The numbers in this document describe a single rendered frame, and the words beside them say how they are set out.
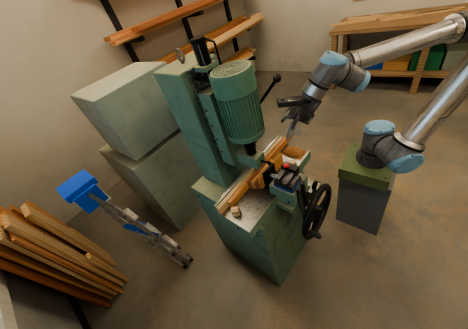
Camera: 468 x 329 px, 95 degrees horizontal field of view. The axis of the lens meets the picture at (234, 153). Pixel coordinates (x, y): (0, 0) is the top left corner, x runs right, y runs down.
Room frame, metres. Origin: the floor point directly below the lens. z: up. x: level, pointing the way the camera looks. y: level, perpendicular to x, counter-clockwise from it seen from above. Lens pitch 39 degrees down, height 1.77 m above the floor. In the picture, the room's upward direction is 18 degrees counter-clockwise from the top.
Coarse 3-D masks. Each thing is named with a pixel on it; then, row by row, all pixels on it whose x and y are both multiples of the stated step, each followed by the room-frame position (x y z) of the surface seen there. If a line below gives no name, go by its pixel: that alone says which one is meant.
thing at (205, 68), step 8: (192, 40) 0.92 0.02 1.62; (200, 40) 0.91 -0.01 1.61; (192, 48) 0.94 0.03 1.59; (200, 48) 0.91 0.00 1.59; (200, 56) 0.92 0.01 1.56; (208, 56) 0.92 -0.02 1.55; (200, 64) 0.92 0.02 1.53; (208, 64) 0.92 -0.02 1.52; (216, 64) 0.93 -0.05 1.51; (208, 72) 0.91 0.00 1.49; (208, 80) 0.91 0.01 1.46
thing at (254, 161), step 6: (240, 150) 0.88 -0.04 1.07; (258, 150) 0.84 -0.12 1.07; (240, 156) 0.85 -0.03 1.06; (246, 156) 0.82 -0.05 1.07; (252, 156) 0.81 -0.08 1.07; (258, 156) 0.79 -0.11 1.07; (264, 156) 0.81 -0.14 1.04; (240, 162) 0.86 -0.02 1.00; (246, 162) 0.83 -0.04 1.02; (252, 162) 0.79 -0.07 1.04; (258, 162) 0.78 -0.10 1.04; (258, 168) 0.78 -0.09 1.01
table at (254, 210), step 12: (288, 156) 0.90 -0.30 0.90; (300, 168) 0.81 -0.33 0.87; (252, 192) 0.73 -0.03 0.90; (264, 192) 0.70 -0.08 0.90; (240, 204) 0.68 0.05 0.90; (252, 204) 0.66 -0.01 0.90; (264, 204) 0.64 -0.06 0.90; (276, 204) 0.64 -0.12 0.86; (288, 204) 0.61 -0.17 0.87; (228, 216) 0.64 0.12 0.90; (240, 216) 0.61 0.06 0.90; (252, 216) 0.59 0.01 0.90; (264, 216) 0.59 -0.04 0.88; (240, 228) 0.56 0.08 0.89; (252, 228) 0.54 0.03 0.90
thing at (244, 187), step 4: (292, 136) 1.06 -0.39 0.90; (284, 140) 1.00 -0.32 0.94; (288, 140) 1.03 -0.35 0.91; (280, 144) 0.98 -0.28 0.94; (284, 144) 1.00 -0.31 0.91; (276, 148) 0.95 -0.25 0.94; (280, 148) 0.97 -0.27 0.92; (272, 152) 0.93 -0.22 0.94; (276, 152) 0.94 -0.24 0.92; (268, 156) 0.91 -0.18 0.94; (272, 156) 0.91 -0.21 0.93; (268, 160) 0.89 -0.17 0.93; (244, 184) 0.76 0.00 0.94; (240, 188) 0.75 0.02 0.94; (244, 188) 0.75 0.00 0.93; (248, 188) 0.76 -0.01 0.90; (236, 192) 0.73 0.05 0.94; (240, 192) 0.73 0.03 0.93; (244, 192) 0.74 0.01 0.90; (232, 196) 0.72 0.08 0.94; (236, 196) 0.71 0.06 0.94; (240, 196) 0.72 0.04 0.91; (228, 200) 0.70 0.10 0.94; (232, 200) 0.69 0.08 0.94; (236, 200) 0.70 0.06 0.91; (228, 204) 0.69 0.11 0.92; (232, 204) 0.68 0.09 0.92
